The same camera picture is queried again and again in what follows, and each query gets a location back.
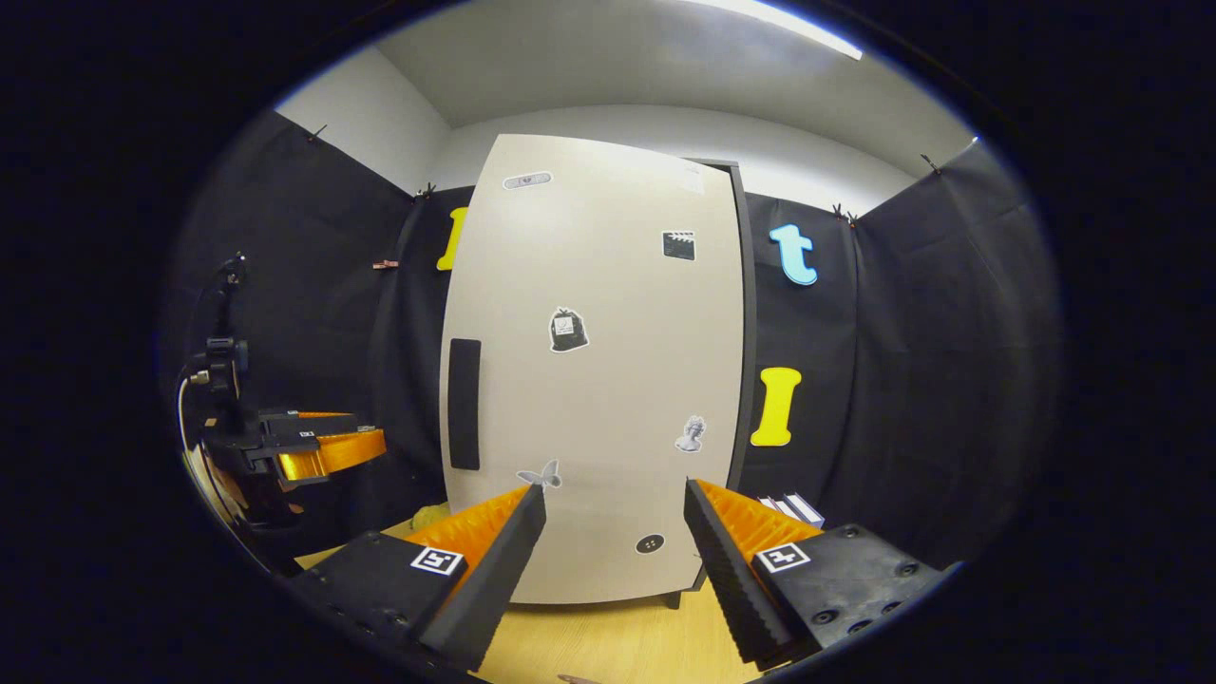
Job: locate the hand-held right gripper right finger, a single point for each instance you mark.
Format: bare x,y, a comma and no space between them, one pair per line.
727,579

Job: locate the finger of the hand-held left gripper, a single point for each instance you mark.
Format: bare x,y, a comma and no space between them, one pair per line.
332,454
304,425

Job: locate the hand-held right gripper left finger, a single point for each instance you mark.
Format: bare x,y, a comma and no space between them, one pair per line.
494,579

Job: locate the beige cabinet door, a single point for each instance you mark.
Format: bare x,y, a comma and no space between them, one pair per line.
589,427

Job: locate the grey cabinet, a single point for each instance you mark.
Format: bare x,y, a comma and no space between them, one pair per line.
750,380

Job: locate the black backdrop cloth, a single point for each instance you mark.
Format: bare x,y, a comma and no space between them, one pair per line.
902,380

